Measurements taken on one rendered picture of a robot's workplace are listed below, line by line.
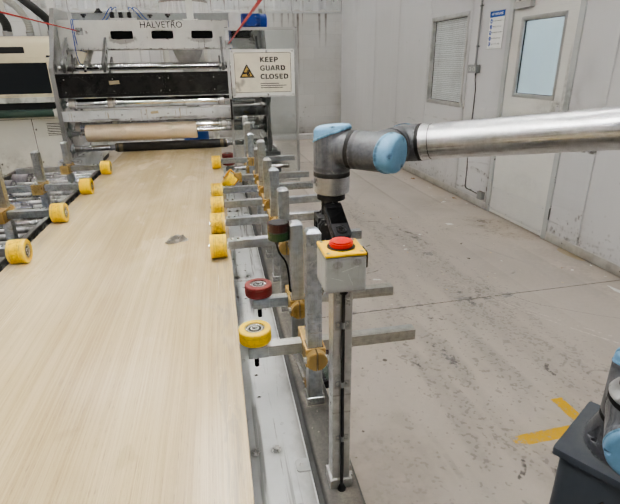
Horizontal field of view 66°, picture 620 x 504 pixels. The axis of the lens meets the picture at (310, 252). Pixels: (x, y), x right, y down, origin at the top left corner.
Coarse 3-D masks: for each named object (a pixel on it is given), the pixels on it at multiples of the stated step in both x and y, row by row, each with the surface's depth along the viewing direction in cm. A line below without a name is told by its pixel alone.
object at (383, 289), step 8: (368, 288) 146; (376, 288) 146; (384, 288) 147; (392, 288) 147; (272, 296) 142; (280, 296) 142; (328, 296) 144; (360, 296) 146; (368, 296) 147; (376, 296) 147; (256, 304) 140; (264, 304) 141; (272, 304) 142; (280, 304) 142
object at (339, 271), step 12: (324, 252) 77; (336, 252) 77; (348, 252) 77; (360, 252) 77; (324, 264) 77; (336, 264) 77; (348, 264) 77; (360, 264) 78; (324, 276) 78; (336, 276) 78; (348, 276) 78; (360, 276) 79; (324, 288) 79; (336, 288) 79; (348, 288) 79; (360, 288) 79
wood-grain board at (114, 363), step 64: (128, 192) 245; (192, 192) 243; (64, 256) 164; (128, 256) 163; (192, 256) 162; (0, 320) 123; (64, 320) 122; (128, 320) 122; (192, 320) 121; (0, 384) 98; (64, 384) 98; (128, 384) 97; (192, 384) 97; (0, 448) 82; (64, 448) 81; (128, 448) 81; (192, 448) 81
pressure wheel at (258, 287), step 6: (246, 282) 140; (252, 282) 141; (258, 282) 139; (264, 282) 141; (270, 282) 140; (246, 288) 138; (252, 288) 137; (258, 288) 137; (264, 288) 137; (270, 288) 139; (246, 294) 139; (252, 294) 137; (258, 294) 137; (264, 294) 137; (270, 294) 139; (258, 312) 143
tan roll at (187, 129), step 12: (72, 132) 349; (84, 132) 350; (96, 132) 347; (108, 132) 349; (120, 132) 350; (132, 132) 352; (144, 132) 353; (156, 132) 355; (168, 132) 356; (180, 132) 358; (192, 132) 360
